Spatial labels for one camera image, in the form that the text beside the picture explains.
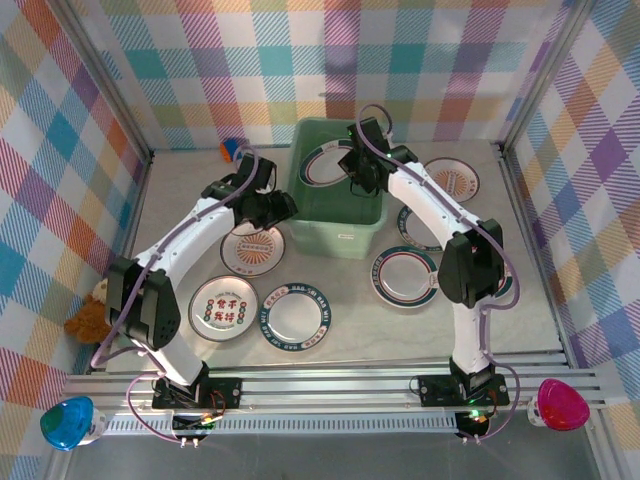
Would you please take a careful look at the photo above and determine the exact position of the teal red rim plate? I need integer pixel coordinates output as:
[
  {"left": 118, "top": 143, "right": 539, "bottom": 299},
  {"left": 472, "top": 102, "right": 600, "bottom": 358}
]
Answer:
[
  {"left": 370, "top": 245, "right": 441, "bottom": 310},
  {"left": 298, "top": 139, "right": 357, "bottom": 189},
  {"left": 487, "top": 259, "right": 516, "bottom": 301}
]

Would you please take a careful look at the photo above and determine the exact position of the orange sunburst plate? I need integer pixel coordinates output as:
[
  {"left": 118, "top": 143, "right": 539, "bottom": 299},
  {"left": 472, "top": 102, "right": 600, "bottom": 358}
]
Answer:
[
  {"left": 220, "top": 222, "right": 286, "bottom": 278},
  {"left": 423, "top": 157, "right": 481, "bottom": 203}
]

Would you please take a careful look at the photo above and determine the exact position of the blue lettered rim plate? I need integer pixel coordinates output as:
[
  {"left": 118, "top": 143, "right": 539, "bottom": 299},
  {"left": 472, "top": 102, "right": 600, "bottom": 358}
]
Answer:
[
  {"left": 255, "top": 283, "right": 332, "bottom": 352},
  {"left": 397, "top": 203, "right": 449, "bottom": 250}
]

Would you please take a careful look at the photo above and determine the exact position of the red characters plate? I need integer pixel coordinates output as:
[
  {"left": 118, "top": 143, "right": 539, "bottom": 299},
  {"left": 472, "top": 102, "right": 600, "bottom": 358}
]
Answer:
[{"left": 188, "top": 275, "right": 260, "bottom": 343}]

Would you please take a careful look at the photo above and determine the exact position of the green plastic bin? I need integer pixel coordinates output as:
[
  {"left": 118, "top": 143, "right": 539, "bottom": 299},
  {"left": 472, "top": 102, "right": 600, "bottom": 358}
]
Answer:
[{"left": 286, "top": 117, "right": 390, "bottom": 260}]

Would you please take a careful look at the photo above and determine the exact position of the brown teddy bear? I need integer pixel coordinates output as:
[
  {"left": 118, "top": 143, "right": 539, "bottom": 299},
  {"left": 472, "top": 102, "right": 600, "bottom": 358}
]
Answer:
[{"left": 63, "top": 278, "right": 114, "bottom": 345}]

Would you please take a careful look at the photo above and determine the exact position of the small circuit board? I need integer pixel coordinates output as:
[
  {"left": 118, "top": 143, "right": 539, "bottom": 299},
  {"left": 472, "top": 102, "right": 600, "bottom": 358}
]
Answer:
[
  {"left": 172, "top": 410, "right": 221, "bottom": 444},
  {"left": 455, "top": 408, "right": 494, "bottom": 441}
]

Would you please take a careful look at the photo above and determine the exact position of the pink dome button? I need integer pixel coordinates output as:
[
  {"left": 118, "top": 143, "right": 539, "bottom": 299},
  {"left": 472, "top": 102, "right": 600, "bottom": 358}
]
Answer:
[{"left": 527, "top": 378, "right": 591, "bottom": 431}]

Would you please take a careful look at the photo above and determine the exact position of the blue dome button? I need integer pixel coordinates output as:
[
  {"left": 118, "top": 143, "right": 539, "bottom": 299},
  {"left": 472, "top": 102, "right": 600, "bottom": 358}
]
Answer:
[{"left": 39, "top": 396, "right": 105, "bottom": 453}]

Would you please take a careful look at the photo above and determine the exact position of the aluminium side rail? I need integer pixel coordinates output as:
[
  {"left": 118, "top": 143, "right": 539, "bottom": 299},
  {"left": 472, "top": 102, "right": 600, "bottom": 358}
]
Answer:
[{"left": 494, "top": 144, "right": 571, "bottom": 362}]

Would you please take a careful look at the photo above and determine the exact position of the aluminium frame post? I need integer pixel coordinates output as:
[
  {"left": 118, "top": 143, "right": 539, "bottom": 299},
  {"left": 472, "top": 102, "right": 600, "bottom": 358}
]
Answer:
[
  {"left": 52, "top": 0, "right": 155, "bottom": 161},
  {"left": 494, "top": 0, "right": 597, "bottom": 151}
]

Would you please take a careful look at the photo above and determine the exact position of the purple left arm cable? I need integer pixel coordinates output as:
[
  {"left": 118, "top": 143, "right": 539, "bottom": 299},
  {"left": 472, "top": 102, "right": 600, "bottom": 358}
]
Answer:
[{"left": 89, "top": 144, "right": 261, "bottom": 369}]

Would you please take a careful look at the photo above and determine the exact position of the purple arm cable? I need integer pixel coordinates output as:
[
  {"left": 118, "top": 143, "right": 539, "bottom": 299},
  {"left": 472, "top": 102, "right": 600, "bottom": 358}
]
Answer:
[
  {"left": 89, "top": 144, "right": 261, "bottom": 369},
  {"left": 357, "top": 103, "right": 519, "bottom": 369}
]

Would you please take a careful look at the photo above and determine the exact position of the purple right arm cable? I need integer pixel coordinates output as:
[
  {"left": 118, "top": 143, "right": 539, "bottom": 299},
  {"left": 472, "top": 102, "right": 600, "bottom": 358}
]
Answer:
[{"left": 357, "top": 103, "right": 519, "bottom": 369}]

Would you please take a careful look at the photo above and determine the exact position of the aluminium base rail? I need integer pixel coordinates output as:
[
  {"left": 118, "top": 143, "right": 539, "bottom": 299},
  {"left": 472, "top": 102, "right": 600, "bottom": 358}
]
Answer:
[{"left": 64, "top": 352, "right": 609, "bottom": 416}]

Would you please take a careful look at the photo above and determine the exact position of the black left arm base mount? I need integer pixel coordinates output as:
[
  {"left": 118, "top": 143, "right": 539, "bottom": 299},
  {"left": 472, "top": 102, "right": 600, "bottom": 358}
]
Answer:
[{"left": 151, "top": 375, "right": 245, "bottom": 412}]

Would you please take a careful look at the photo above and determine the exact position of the slotted cable tray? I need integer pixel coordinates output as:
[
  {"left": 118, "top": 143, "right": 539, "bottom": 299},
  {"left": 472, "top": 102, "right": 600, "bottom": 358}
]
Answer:
[{"left": 99, "top": 413, "right": 464, "bottom": 437}]

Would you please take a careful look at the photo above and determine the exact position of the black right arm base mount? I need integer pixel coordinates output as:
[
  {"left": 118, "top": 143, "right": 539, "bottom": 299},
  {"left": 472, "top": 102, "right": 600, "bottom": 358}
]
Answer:
[{"left": 417, "top": 373, "right": 511, "bottom": 407}]

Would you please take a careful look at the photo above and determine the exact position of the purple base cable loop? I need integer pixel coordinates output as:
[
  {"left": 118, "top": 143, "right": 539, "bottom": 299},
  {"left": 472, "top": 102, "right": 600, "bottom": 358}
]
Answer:
[
  {"left": 123, "top": 371, "right": 211, "bottom": 444},
  {"left": 477, "top": 363, "right": 521, "bottom": 442}
]

